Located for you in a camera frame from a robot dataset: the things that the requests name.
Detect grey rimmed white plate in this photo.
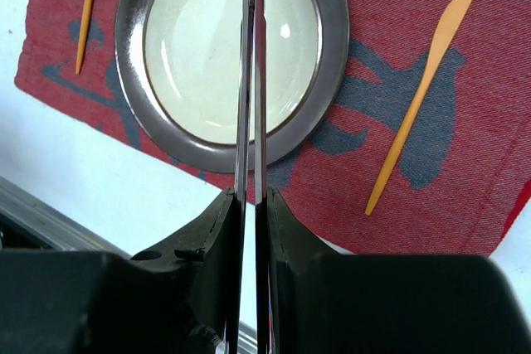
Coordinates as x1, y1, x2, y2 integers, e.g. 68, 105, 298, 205
114, 0, 349, 173

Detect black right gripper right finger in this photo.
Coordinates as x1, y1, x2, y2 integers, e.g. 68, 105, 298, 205
256, 190, 530, 353

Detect metal tongs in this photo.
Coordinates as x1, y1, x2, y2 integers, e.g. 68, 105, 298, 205
225, 0, 274, 353

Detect orange plastic fork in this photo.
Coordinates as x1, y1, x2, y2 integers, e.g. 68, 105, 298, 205
76, 0, 94, 75

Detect orange plastic knife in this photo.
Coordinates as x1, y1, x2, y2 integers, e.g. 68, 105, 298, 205
365, 0, 473, 216

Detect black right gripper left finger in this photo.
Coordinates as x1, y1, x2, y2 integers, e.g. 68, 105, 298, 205
0, 187, 242, 354

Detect red patterned placemat cloth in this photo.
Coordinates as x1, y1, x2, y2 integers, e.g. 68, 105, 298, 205
15, 0, 530, 255

